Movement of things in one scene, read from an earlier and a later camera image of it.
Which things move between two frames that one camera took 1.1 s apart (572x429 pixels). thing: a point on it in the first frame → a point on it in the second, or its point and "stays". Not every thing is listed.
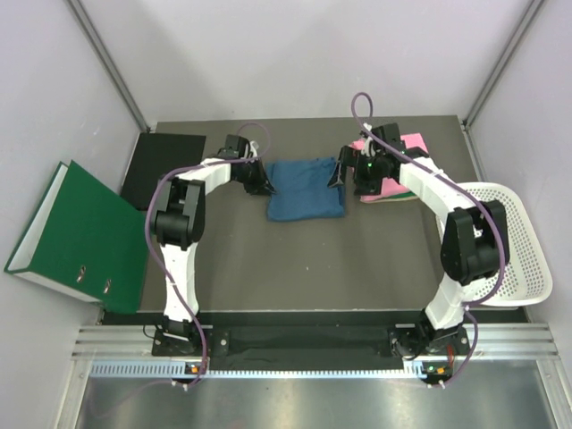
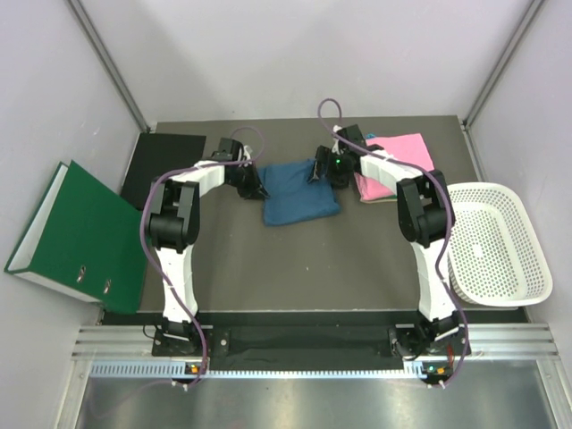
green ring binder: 86,239 stays
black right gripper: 354,158 → 323,157
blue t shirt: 302,190 stays
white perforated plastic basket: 526,278 stays
